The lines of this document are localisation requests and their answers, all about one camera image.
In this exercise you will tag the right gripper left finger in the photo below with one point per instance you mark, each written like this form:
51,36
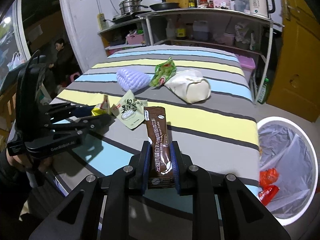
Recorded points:
98,208

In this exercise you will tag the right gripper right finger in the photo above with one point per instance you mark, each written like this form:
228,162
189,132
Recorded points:
223,206

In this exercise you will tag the red snack wrapper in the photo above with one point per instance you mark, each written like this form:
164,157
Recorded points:
267,194

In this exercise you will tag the red plastic bag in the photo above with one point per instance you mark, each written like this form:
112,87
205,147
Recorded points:
268,177

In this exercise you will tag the small yellow wrapper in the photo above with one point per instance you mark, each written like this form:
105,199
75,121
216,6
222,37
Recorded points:
102,108

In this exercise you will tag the brown coffee sachet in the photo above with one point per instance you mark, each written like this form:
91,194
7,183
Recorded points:
161,173

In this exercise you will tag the pale green snack packet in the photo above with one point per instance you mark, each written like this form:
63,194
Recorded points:
129,110

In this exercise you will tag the green snack wrapper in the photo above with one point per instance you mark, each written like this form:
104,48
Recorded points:
163,72

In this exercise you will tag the white paper bag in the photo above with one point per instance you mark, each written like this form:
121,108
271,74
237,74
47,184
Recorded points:
190,86

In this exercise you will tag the white trash bin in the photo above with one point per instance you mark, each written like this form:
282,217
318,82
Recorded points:
288,149

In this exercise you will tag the metal kitchen shelf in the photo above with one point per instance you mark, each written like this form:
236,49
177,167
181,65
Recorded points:
229,30

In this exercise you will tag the person's left hand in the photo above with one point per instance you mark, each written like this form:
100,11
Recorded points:
21,162

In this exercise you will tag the person in background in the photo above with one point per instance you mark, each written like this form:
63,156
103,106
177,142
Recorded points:
65,65

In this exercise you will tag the green detergent bottle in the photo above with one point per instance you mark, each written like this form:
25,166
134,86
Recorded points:
264,91

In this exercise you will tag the striped tablecloth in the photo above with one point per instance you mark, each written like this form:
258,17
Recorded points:
219,134

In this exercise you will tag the pink basket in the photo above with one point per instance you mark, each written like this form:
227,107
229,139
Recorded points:
132,39

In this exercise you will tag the induction cooker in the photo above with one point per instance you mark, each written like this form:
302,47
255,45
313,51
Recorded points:
127,17

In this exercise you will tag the wooden door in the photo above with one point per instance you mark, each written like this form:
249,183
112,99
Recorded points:
296,82

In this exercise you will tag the purple lid storage box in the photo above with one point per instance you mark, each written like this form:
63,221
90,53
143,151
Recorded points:
248,66

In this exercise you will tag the steel steamer pot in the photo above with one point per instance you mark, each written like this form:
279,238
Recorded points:
131,6

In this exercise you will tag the black frying pan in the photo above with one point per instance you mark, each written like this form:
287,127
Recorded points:
164,5

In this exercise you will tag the pink utensil holder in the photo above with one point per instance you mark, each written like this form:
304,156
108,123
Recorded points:
222,4

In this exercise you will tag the white electric kettle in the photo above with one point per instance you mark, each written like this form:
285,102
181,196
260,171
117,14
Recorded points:
262,8

